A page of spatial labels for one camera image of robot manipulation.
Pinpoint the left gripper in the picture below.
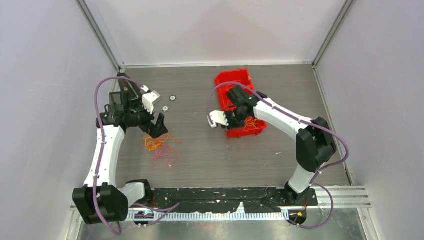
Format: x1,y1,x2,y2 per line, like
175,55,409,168
125,98,168,138

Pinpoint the orange cable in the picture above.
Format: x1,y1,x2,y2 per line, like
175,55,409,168
143,133,183,153

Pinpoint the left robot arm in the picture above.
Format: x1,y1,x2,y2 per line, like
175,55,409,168
72,90,168,225

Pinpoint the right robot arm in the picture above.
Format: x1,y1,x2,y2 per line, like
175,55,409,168
223,85,337,205

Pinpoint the red compartment bin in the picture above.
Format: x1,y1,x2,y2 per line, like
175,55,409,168
215,68,267,139

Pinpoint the green poker chip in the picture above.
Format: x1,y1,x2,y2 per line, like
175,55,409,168
169,95,177,102

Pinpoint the black metronome box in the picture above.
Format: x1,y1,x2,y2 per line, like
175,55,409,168
118,79,143,109

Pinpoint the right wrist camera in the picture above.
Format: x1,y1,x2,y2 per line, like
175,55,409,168
207,110,229,129

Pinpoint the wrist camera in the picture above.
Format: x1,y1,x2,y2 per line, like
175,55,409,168
142,91,161,115
207,110,229,129

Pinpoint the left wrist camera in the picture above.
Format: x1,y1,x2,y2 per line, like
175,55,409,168
142,91,161,115

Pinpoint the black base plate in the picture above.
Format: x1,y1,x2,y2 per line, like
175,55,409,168
120,187,319,215

